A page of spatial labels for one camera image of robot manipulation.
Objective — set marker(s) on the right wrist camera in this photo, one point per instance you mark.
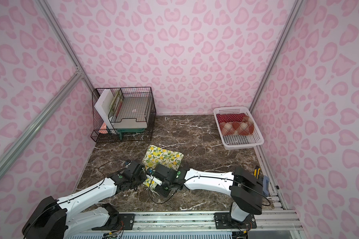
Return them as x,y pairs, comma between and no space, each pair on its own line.
151,179

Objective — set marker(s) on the white foam board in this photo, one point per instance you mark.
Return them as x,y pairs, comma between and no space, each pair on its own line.
103,106

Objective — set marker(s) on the white tray in basket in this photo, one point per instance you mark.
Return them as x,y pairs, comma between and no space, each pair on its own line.
134,113

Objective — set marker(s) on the green stand under tray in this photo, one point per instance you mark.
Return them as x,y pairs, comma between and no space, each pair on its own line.
125,133

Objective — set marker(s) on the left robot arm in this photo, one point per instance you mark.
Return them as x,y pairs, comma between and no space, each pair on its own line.
67,216

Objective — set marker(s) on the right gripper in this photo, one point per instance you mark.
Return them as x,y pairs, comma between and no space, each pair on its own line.
157,173

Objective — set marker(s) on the green lemon print skirt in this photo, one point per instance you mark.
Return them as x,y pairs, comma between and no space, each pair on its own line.
156,155

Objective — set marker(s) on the aluminium front rail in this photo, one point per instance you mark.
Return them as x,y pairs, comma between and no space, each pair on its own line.
273,224

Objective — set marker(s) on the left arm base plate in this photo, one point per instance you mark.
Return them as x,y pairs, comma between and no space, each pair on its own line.
122,221

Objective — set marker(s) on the white plastic basket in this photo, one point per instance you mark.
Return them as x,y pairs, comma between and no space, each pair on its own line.
231,142

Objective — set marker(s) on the yellow black utility knife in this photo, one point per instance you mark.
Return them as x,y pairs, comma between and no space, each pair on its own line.
257,172

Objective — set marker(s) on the red plaid skirt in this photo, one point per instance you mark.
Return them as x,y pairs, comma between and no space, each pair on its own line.
244,127

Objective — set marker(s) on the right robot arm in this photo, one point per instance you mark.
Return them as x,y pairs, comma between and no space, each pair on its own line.
244,188

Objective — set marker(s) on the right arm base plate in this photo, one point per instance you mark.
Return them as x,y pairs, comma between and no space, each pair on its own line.
225,221

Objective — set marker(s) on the red polka dot skirt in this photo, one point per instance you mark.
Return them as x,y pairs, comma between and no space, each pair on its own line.
230,117

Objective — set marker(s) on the black wire basket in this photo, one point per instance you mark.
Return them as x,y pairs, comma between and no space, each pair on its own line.
99,133

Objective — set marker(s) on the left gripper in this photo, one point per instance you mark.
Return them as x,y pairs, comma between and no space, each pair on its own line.
140,172

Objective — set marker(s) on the green book in basket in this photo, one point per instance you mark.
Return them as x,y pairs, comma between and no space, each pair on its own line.
116,103

